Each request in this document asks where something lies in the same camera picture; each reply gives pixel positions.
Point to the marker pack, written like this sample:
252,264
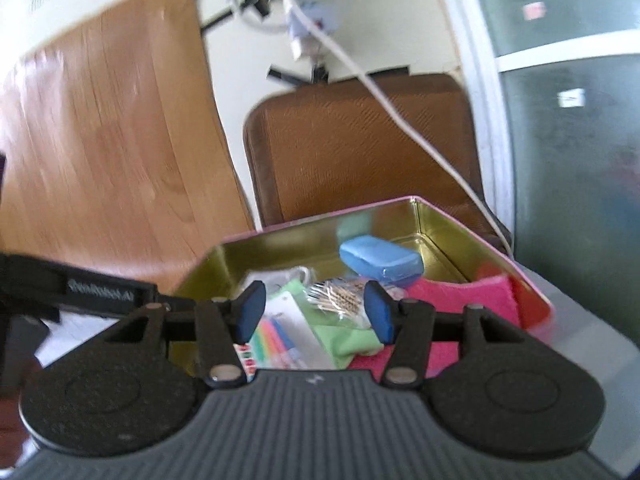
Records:
285,330

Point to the green cloth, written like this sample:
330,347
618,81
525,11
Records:
340,346

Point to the brown chair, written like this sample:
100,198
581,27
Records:
340,160

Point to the white sticker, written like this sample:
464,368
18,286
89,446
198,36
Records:
572,97

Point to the pink tin box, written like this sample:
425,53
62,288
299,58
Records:
300,245

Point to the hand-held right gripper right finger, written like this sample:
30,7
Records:
380,311

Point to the white charger adapter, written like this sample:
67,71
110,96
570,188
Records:
310,5

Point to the white small pouch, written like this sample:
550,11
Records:
277,279

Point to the clear plastic bag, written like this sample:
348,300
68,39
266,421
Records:
334,297

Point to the light blue bed sheet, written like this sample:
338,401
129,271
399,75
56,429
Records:
590,360

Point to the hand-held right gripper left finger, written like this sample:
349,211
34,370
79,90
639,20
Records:
250,311

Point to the frosted glass window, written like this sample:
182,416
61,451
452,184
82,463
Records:
570,175

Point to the pink cloth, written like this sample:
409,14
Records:
450,300

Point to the red sticker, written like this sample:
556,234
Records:
535,10

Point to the wooden board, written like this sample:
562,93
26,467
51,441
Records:
110,135

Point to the blue sponge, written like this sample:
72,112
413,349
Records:
380,257

